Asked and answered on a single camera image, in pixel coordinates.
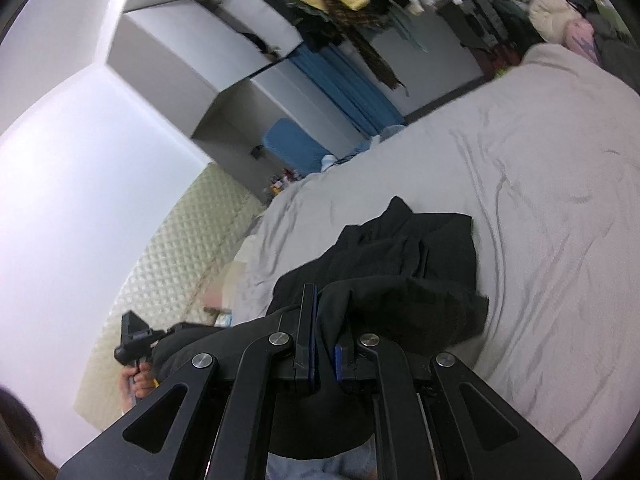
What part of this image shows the leopard print scarf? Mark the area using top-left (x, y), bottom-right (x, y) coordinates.
top-left (322, 0), bottom-right (405, 90)

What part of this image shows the grey bed duvet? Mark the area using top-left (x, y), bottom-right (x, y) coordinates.
top-left (233, 44), bottom-right (639, 479)

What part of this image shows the grey trousers leg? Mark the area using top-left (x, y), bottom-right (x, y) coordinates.
top-left (265, 437), bottom-right (378, 480)

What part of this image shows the cream quilted headboard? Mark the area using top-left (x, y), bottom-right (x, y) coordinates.
top-left (74, 164), bottom-right (264, 431)

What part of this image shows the left hand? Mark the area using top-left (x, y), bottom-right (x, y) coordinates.
top-left (117, 362), bottom-right (158, 413)

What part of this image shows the grey wardrobe cabinet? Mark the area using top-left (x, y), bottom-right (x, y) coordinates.
top-left (108, 0), bottom-right (364, 198)

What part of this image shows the pastel striped pillow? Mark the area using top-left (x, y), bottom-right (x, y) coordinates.
top-left (200, 248), bottom-right (250, 328)

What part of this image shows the pile of clothes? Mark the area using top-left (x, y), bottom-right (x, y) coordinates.
top-left (463, 0), bottom-right (639, 90)

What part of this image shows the blue chair back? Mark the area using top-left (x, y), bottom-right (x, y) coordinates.
top-left (262, 118), bottom-right (331, 176)

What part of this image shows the blue curtain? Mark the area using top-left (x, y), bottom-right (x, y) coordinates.
top-left (288, 44), bottom-right (406, 138)

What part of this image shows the black puffer jacket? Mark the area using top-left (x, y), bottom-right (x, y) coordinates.
top-left (152, 197), bottom-right (488, 460)

